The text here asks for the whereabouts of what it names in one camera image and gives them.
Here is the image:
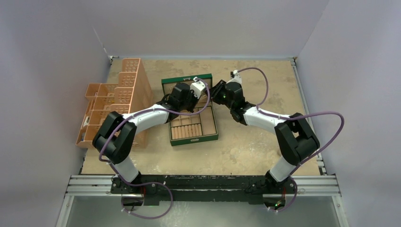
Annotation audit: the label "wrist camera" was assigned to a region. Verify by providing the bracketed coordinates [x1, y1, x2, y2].
[190, 77, 209, 99]
[228, 70, 242, 84]

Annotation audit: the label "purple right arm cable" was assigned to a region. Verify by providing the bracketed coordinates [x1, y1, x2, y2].
[236, 67, 345, 214]

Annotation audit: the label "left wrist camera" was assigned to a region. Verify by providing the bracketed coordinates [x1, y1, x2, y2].
[190, 77, 209, 99]

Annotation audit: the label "orange plastic tiered organizer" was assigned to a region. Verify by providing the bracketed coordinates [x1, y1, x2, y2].
[76, 58, 153, 148]

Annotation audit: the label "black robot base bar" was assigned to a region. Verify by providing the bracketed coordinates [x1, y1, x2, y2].
[111, 174, 297, 209]

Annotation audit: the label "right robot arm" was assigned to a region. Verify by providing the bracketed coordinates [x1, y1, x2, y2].
[211, 80, 320, 192]

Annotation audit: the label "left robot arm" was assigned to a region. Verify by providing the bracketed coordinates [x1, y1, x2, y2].
[92, 78, 210, 193]

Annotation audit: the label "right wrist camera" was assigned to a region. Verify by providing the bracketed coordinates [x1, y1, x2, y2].
[228, 70, 242, 84]

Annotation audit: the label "green jewelry box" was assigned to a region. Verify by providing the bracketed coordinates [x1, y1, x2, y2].
[161, 73, 219, 147]

